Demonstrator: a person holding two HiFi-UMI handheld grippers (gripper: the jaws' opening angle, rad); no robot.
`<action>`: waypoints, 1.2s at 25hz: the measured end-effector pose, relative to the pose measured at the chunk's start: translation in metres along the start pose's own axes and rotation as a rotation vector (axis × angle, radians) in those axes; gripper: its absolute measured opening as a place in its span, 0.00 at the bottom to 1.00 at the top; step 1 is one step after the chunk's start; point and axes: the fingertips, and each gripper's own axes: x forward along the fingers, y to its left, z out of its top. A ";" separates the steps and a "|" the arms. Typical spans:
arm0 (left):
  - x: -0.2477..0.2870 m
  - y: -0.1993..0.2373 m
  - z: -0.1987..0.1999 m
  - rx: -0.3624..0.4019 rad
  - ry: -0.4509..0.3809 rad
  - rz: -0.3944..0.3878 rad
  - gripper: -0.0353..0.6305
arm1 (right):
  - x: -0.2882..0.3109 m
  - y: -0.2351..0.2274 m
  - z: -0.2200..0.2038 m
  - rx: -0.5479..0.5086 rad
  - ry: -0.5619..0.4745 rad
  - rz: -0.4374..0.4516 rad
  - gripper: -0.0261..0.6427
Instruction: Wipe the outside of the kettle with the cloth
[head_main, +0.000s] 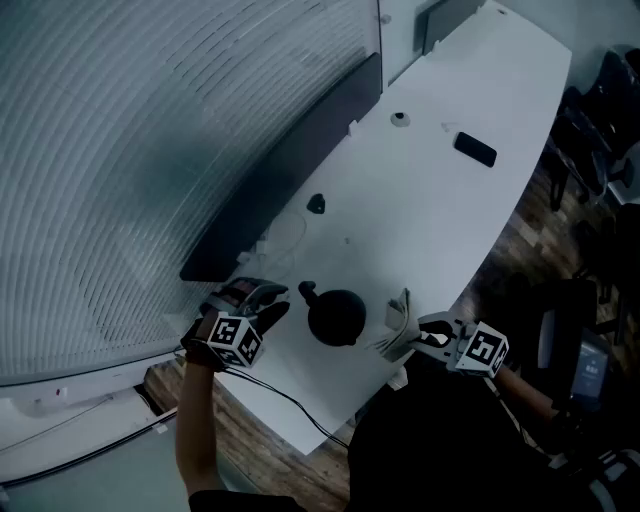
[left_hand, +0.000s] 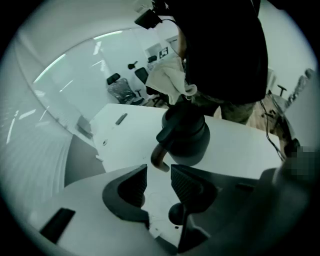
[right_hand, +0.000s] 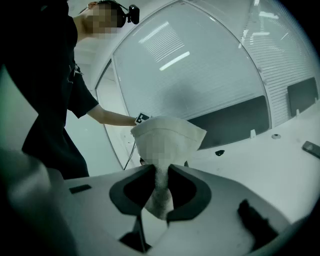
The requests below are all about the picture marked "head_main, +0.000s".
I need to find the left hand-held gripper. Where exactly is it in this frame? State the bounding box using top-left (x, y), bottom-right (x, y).
top-left (199, 277), bottom-right (292, 370)

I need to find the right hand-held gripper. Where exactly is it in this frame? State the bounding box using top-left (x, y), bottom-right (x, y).
top-left (409, 309), bottom-right (511, 378)

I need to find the white cloth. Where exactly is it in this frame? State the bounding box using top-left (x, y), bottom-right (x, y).
top-left (364, 287), bottom-right (424, 364)

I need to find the black teapot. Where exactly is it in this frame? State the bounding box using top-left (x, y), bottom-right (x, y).
top-left (298, 280), bottom-right (369, 349)

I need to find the person's right forearm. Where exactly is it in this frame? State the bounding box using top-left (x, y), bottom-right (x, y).
top-left (492, 364), bottom-right (561, 421)

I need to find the person's left forearm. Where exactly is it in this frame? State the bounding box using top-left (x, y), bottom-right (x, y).
top-left (174, 357), bottom-right (229, 501)

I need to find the person's left hand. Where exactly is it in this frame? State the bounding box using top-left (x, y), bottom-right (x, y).
top-left (179, 310), bottom-right (222, 370)

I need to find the person's black clothing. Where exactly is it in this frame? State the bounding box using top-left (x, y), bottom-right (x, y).
top-left (344, 344), bottom-right (566, 512)

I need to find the dark desk partition panel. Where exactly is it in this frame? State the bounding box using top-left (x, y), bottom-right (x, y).
top-left (178, 52), bottom-right (384, 284)

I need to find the black tablet screen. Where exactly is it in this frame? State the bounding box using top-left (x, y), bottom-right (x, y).
top-left (569, 339), bottom-right (612, 412)

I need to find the black smartphone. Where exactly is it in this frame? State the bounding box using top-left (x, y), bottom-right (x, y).
top-left (452, 131), bottom-right (499, 169)

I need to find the grey white office chair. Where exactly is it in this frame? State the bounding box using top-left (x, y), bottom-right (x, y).
top-left (549, 447), bottom-right (640, 512)

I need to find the frosted glass door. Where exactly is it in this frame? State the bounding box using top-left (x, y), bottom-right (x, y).
top-left (0, 417), bottom-right (246, 512)

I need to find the black mesh office chair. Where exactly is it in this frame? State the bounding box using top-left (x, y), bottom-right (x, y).
top-left (547, 44), bottom-right (640, 211)

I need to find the grey divider panel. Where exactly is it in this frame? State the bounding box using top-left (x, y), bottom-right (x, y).
top-left (413, 0), bottom-right (489, 56)

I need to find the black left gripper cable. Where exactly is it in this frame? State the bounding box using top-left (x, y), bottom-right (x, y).
top-left (217, 364), bottom-right (351, 450)

